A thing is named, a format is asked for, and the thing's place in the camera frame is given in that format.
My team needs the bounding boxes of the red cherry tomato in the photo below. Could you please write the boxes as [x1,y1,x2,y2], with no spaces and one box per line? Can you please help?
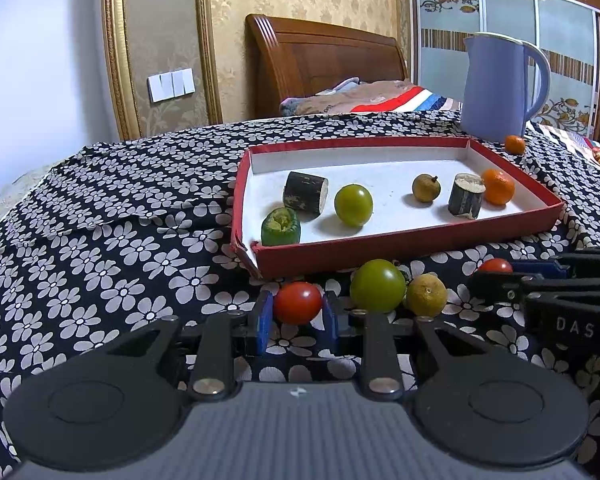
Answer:
[477,258,513,273]
[273,282,323,325]

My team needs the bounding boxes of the yellow longan fruit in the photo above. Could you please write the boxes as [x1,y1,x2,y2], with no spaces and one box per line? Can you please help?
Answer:
[406,273,448,318]

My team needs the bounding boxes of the green tomato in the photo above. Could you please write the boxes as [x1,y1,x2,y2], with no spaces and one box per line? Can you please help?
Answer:
[334,183,374,228]
[350,259,406,314]

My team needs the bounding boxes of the large orange mandarin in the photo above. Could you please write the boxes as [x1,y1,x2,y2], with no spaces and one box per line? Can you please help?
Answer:
[481,168,516,207]

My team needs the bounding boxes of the green pepper piece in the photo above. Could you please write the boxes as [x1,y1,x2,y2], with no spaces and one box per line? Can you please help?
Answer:
[261,207,301,246]

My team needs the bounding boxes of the brown longan fruit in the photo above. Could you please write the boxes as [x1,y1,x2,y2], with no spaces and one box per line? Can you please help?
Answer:
[412,174,441,204]

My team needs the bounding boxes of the small orange by pitcher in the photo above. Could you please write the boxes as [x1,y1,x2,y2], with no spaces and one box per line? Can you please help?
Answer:
[504,136,526,155]

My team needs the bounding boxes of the red shallow box tray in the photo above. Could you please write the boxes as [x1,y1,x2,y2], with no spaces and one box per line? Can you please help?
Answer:
[230,136,562,280]

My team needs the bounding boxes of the blue ceramic pitcher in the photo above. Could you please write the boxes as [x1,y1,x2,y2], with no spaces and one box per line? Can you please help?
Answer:
[460,32,550,143]

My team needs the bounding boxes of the striped bed quilt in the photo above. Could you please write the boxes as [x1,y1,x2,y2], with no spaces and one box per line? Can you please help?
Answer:
[278,77,600,170]

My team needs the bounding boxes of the sliding wardrobe doors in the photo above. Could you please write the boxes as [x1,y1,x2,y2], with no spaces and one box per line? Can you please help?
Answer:
[413,0,600,138]

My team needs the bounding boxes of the wooden bed headboard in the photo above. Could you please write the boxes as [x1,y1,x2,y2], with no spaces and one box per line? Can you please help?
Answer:
[246,14,407,118]

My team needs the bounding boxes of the white wall switch panel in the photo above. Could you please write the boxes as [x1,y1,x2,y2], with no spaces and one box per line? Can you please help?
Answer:
[147,68,196,104]

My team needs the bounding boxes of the gold wall frame moulding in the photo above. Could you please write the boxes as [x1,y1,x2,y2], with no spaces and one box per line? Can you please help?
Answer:
[100,0,223,140]

